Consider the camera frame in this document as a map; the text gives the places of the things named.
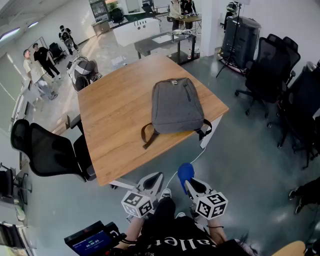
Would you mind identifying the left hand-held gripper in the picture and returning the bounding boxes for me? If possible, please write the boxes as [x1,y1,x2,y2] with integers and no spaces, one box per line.
[121,171,165,224]

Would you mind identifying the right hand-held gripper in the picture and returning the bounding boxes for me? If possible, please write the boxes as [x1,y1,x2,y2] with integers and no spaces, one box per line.
[184,177,229,221]

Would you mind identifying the blue cloth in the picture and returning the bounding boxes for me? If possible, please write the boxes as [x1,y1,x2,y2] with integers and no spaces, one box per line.
[177,162,195,196]

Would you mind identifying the grey backpack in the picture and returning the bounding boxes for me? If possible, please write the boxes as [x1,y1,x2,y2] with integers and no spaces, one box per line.
[140,77,213,150]

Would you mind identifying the person's left forearm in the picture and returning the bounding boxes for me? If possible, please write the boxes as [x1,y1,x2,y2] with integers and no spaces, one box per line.
[117,216,150,250]

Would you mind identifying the person's right forearm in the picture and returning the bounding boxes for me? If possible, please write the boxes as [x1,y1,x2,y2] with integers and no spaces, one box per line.
[206,216,229,246]

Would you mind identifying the person's black trousers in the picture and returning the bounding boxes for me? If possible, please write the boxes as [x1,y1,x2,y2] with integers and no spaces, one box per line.
[149,197,198,226]

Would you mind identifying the white table leg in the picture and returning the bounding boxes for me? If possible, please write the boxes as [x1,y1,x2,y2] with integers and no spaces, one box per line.
[108,178,137,191]
[199,115,223,150]

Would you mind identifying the person's black printed shirt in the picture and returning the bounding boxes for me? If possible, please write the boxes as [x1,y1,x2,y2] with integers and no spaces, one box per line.
[107,215,251,256]

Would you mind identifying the black screen device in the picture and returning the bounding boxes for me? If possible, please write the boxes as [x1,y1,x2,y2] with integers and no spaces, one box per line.
[64,220,127,256]

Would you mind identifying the black mesh office chair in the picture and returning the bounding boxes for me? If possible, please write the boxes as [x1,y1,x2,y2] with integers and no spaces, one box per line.
[234,36,297,120]
[276,61,320,171]
[266,33,302,87]
[10,113,97,183]

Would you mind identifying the wooden bench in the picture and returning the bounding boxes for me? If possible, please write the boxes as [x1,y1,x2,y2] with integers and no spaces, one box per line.
[51,114,72,136]

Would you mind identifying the tan chair back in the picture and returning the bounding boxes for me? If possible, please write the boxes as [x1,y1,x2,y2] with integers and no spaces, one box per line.
[279,240,306,256]

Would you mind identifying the black sink table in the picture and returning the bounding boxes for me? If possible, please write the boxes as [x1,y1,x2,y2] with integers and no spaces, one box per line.
[134,31,201,66]

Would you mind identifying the white rectangular sink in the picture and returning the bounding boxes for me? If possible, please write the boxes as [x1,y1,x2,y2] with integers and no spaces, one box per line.
[151,34,180,45]

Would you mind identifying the white counter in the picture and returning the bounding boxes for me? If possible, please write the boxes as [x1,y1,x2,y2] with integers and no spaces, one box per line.
[112,17,161,48]

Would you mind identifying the white desk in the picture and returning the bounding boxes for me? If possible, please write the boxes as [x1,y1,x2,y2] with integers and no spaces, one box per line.
[11,79,45,126]

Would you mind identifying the metal cabinet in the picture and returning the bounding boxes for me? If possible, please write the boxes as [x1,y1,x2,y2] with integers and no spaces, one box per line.
[91,19,112,38]

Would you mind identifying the black swivel chair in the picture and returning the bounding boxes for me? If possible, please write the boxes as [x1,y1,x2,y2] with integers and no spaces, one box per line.
[48,41,67,65]

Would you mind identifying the small wooden table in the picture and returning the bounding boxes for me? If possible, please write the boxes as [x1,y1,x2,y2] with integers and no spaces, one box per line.
[173,14,203,33]

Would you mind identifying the glass display cabinet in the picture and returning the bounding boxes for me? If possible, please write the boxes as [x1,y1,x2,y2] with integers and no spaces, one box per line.
[88,0,111,23]

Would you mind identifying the white cable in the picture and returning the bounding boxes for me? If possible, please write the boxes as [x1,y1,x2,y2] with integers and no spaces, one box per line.
[163,146,207,192]

